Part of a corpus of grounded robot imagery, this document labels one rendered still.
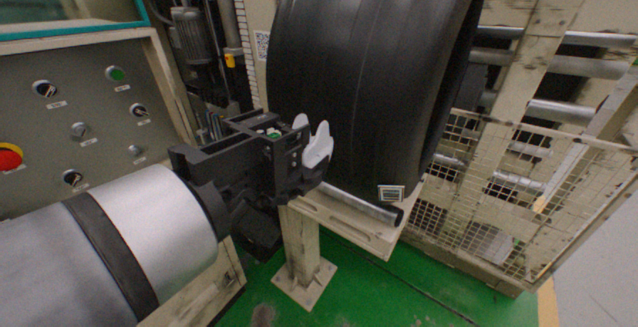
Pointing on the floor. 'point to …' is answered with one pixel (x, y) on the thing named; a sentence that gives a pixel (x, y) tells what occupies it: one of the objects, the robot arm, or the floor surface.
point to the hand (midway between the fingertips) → (325, 144)
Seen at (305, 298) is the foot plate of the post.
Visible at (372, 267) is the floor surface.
